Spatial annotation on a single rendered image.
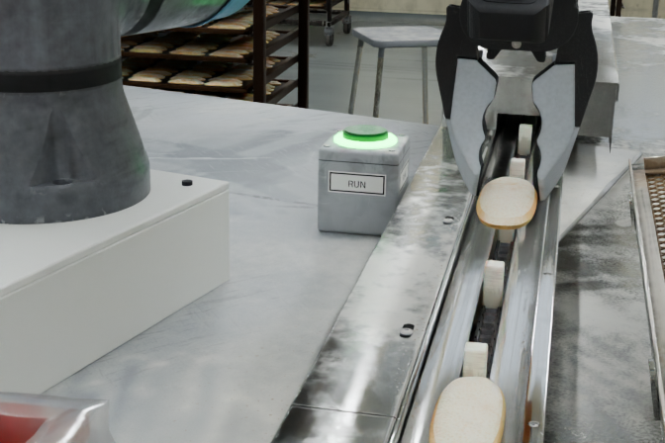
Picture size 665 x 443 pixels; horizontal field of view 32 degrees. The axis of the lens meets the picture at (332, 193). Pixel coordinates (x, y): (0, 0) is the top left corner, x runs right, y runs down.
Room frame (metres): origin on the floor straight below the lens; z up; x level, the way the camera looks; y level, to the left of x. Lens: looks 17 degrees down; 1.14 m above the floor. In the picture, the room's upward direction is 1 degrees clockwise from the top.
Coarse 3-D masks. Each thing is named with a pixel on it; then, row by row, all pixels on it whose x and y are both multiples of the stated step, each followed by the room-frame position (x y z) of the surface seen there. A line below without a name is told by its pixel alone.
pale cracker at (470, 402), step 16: (464, 384) 0.57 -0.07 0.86; (480, 384) 0.57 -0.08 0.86; (448, 400) 0.55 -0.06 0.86; (464, 400) 0.55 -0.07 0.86; (480, 400) 0.55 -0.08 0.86; (496, 400) 0.55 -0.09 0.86; (432, 416) 0.54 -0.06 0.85; (448, 416) 0.53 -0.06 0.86; (464, 416) 0.53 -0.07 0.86; (480, 416) 0.53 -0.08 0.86; (496, 416) 0.54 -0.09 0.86; (432, 432) 0.52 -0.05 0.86; (448, 432) 0.52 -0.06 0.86; (464, 432) 0.52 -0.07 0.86; (480, 432) 0.52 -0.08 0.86; (496, 432) 0.52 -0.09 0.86
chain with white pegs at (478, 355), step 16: (528, 128) 1.14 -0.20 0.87; (528, 144) 1.14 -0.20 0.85; (512, 160) 1.01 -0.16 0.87; (528, 160) 1.11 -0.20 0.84; (512, 176) 1.00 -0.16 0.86; (512, 240) 0.87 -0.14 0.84; (496, 256) 0.83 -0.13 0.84; (512, 256) 0.85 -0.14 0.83; (496, 272) 0.73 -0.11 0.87; (496, 288) 0.73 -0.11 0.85; (496, 304) 0.73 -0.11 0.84; (480, 320) 0.70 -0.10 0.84; (496, 320) 0.70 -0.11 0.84; (480, 336) 0.68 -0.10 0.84; (496, 336) 0.68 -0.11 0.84; (464, 352) 0.59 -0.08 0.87; (480, 352) 0.59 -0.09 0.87; (464, 368) 0.59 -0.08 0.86; (480, 368) 0.59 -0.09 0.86
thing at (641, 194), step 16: (656, 160) 0.90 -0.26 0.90; (640, 176) 0.88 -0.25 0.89; (656, 176) 0.89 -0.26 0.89; (640, 192) 0.84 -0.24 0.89; (656, 192) 0.84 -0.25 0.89; (640, 208) 0.80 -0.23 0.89; (640, 224) 0.76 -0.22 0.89; (656, 224) 0.77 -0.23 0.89; (640, 240) 0.70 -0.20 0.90; (656, 240) 0.73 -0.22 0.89; (640, 256) 0.70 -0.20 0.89; (656, 256) 0.69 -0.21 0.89; (656, 272) 0.67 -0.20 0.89; (656, 288) 0.64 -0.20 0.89; (656, 304) 0.62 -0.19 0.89; (656, 320) 0.59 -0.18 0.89; (656, 336) 0.57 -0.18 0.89; (656, 352) 0.53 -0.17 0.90; (656, 368) 0.51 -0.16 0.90
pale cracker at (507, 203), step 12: (492, 180) 0.74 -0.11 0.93; (504, 180) 0.73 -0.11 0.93; (516, 180) 0.74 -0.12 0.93; (492, 192) 0.71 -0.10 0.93; (504, 192) 0.71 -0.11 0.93; (516, 192) 0.70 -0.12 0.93; (528, 192) 0.71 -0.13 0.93; (480, 204) 0.69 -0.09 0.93; (492, 204) 0.68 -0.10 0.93; (504, 204) 0.68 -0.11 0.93; (516, 204) 0.68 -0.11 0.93; (528, 204) 0.68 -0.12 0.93; (480, 216) 0.67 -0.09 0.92; (492, 216) 0.67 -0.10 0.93; (504, 216) 0.66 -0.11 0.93; (516, 216) 0.66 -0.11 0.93; (528, 216) 0.67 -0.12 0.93; (504, 228) 0.66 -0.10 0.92; (516, 228) 0.66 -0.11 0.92
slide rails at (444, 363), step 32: (512, 128) 1.22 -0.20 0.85; (480, 192) 0.97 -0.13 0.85; (480, 224) 0.88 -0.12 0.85; (480, 256) 0.80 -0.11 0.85; (480, 288) 0.74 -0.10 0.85; (512, 288) 0.74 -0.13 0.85; (448, 320) 0.68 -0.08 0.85; (512, 320) 0.68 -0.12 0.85; (448, 352) 0.63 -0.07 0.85; (512, 352) 0.63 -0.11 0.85; (448, 384) 0.59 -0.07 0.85; (512, 384) 0.59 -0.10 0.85; (416, 416) 0.55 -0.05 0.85; (512, 416) 0.55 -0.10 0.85
